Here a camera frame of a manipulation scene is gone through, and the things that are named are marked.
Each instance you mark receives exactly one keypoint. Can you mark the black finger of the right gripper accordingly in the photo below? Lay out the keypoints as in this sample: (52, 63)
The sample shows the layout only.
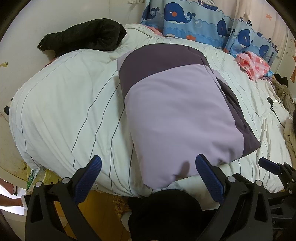
(269, 166)

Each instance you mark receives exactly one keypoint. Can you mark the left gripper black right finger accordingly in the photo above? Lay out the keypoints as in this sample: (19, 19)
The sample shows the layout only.
(244, 212)

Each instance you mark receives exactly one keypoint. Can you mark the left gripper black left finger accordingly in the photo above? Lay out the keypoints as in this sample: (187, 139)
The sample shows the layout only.
(43, 222)

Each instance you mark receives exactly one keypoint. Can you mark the lilac and purple jacket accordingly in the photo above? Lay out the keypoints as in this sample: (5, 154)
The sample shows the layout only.
(177, 107)

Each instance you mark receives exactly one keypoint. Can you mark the beige garment at bed edge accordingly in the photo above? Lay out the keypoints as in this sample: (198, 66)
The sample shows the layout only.
(289, 136)

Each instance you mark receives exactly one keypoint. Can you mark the plastic water bottle green label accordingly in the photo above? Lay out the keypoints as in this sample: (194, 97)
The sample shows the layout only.
(34, 176)

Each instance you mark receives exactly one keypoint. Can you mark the olive khaki garment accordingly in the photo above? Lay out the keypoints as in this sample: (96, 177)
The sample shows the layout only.
(284, 95)

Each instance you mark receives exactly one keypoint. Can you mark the small black garment by wardrobe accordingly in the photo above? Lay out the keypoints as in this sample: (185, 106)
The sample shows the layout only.
(281, 80)

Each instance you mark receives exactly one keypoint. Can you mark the pink checkered plastic bag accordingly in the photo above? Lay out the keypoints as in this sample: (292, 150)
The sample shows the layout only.
(253, 65)

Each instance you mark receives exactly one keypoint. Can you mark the white wardrobe with tree decal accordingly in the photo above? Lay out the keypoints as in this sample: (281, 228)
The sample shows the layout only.
(284, 63)

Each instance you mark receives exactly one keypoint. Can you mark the white striped duvet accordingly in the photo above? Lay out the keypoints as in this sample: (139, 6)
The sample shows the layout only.
(73, 109)

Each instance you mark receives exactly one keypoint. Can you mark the whale print pink curtain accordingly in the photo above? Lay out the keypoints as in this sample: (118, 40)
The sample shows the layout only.
(235, 26)

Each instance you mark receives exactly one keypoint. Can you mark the pink pillow at headboard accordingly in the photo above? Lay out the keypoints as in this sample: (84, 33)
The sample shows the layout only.
(155, 31)

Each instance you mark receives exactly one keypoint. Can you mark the black garment on bed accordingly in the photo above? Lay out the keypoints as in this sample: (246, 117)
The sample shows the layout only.
(98, 34)

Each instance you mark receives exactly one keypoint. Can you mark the white wall socket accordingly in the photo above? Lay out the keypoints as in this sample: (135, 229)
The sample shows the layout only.
(136, 1)

